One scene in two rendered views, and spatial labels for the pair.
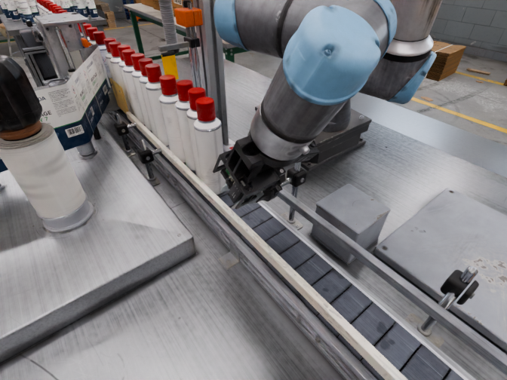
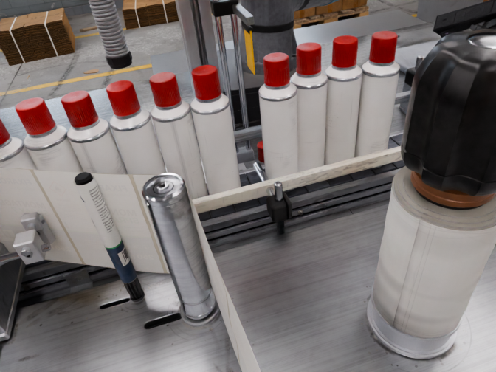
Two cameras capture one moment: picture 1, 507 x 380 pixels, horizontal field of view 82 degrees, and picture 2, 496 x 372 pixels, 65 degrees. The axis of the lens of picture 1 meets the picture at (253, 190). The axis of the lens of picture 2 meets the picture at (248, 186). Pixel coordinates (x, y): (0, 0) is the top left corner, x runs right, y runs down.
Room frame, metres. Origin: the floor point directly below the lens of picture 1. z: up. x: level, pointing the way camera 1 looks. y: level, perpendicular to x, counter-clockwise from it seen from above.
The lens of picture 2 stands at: (0.46, 0.63, 1.27)
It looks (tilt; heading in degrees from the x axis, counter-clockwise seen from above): 39 degrees down; 296
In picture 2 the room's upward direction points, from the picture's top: 7 degrees counter-clockwise
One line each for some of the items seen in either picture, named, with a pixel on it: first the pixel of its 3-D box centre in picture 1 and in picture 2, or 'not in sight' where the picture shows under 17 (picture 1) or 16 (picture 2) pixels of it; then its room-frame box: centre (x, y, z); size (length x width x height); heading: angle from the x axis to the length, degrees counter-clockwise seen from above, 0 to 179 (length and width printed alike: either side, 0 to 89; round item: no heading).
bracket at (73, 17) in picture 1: (61, 18); not in sight; (0.92, 0.53, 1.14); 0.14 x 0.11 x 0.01; 38
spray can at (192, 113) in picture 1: (202, 137); (341, 108); (0.54, 0.11, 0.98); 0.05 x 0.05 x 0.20
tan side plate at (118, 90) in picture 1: (120, 97); not in sight; (0.86, 0.41, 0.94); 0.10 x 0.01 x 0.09; 38
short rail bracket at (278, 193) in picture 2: (147, 160); (280, 215); (0.59, 0.26, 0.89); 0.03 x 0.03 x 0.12; 38
